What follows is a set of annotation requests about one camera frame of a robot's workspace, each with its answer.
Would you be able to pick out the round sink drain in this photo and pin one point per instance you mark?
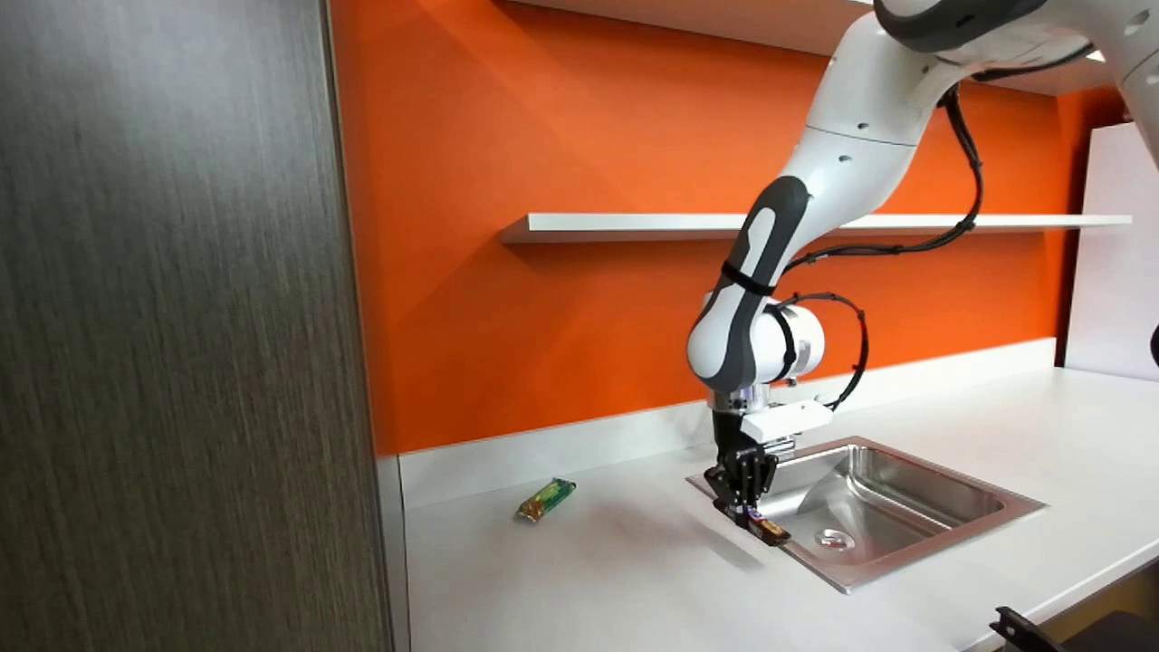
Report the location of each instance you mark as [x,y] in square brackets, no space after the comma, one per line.
[836,536]

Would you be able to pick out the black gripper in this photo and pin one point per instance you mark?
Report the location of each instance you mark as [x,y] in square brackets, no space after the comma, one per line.
[733,439]

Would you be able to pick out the white door panel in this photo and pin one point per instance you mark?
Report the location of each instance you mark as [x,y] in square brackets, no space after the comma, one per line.
[1117,255]

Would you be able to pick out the dark wood cabinet panel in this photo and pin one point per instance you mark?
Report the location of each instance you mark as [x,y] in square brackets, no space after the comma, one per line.
[158,326]

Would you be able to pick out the thin white wall shelf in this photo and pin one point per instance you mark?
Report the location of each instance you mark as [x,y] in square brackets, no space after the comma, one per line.
[628,226]

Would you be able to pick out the green candy packet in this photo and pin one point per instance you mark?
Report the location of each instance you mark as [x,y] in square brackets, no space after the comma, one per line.
[546,499]

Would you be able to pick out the stainless steel sink basin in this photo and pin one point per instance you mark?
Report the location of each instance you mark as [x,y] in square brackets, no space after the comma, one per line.
[925,507]

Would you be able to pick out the brown snickers bar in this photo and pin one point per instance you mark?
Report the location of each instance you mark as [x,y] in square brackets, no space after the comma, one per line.
[769,531]

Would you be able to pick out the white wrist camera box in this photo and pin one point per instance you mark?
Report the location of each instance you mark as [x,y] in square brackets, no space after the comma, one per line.
[791,422]

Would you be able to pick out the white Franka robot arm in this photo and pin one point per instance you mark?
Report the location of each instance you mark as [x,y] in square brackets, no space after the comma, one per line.
[847,130]

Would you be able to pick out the black clamp object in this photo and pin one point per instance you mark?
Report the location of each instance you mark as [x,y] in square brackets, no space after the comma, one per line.
[1020,630]

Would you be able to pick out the thick beige wall shelf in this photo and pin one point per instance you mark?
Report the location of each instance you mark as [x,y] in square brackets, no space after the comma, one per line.
[675,17]

